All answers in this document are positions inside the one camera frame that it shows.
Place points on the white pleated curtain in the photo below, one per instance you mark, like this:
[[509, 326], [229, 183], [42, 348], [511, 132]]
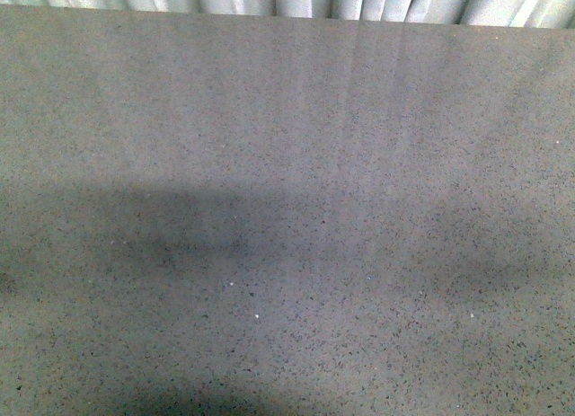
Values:
[[546, 14]]

